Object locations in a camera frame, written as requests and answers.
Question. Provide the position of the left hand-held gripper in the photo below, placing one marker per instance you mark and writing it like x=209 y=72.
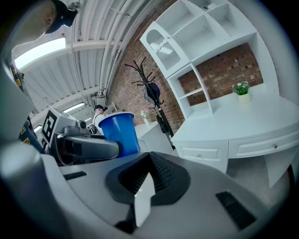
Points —
x=59 y=123

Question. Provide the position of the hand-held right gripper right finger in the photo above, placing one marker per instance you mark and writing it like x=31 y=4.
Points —
x=201 y=186

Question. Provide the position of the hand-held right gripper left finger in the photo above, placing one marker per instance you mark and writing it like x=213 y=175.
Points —
x=93 y=186

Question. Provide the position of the blue plastic cup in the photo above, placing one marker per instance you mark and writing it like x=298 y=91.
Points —
x=120 y=130

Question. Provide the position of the white desk top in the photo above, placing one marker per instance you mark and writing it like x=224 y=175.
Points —
x=233 y=121

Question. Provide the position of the white desk hutch shelving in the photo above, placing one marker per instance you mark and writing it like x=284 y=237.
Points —
x=205 y=39

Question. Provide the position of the fluorescent tube ceiling light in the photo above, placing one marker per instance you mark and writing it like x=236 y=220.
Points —
x=73 y=107

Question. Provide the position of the white side cabinet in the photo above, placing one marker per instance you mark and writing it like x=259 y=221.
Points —
x=151 y=137

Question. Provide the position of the white flower vase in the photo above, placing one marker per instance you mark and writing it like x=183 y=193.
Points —
x=146 y=120

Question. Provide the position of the dark shirt with yellow print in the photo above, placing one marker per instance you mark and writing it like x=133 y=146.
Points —
x=25 y=137

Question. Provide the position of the black folded umbrella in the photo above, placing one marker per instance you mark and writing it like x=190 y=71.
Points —
x=162 y=123

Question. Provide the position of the black coat rack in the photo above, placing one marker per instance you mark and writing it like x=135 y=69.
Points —
x=163 y=116

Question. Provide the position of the small potted flower plant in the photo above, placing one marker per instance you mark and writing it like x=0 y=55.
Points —
x=243 y=92

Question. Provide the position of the white ceiling pipe bundle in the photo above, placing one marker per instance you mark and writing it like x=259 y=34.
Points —
x=109 y=46

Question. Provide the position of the bright ceiling light panel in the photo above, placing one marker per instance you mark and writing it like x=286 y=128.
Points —
x=39 y=52

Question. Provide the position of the black cap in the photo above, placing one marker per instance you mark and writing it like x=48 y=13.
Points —
x=61 y=14

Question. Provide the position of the person's head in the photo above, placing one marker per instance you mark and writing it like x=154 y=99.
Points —
x=39 y=21

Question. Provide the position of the small white box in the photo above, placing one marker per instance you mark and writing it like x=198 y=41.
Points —
x=210 y=5

